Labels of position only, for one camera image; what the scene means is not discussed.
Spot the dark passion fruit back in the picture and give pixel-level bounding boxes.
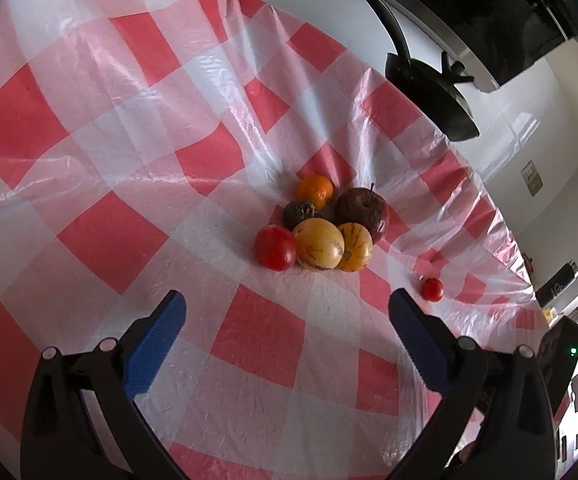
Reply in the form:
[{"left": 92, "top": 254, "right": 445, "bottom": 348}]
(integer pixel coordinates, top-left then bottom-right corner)
[{"left": 283, "top": 200, "right": 321, "bottom": 231}]

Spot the red white checkered tablecloth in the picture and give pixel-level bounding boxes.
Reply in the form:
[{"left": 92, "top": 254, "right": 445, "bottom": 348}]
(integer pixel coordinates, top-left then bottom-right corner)
[{"left": 0, "top": 0, "right": 546, "bottom": 479}]

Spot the orange mandarin back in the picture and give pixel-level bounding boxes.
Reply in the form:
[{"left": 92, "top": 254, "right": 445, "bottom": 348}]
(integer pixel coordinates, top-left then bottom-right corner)
[{"left": 295, "top": 174, "right": 335, "bottom": 210}]

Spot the black wok with lid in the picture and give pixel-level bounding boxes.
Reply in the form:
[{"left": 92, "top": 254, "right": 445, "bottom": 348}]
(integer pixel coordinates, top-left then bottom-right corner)
[{"left": 365, "top": 0, "right": 480, "bottom": 142}]

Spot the wall power outlet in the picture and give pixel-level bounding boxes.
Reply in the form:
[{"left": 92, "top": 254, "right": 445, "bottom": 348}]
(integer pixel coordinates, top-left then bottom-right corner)
[{"left": 521, "top": 160, "right": 544, "bottom": 196}]

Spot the red apple with stem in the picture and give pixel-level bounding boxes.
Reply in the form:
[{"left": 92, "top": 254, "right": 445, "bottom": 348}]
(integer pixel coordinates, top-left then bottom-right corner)
[{"left": 333, "top": 185, "right": 390, "bottom": 245}]

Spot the small red tomato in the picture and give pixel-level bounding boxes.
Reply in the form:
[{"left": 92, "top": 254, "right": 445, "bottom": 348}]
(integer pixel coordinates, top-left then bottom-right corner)
[{"left": 420, "top": 278, "right": 444, "bottom": 302}]

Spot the yellow striped melon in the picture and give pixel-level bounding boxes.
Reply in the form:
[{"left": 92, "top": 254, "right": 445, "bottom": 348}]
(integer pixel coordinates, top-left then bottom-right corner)
[
  {"left": 337, "top": 222, "right": 374, "bottom": 272},
  {"left": 292, "top": 218, "right": 344, "bottom": 271}
]

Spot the black bottle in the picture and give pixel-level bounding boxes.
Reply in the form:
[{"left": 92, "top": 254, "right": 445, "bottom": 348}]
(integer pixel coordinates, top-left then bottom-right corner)
[{"left": 536, "top": 260, "right": 578, "bottom": 308}]

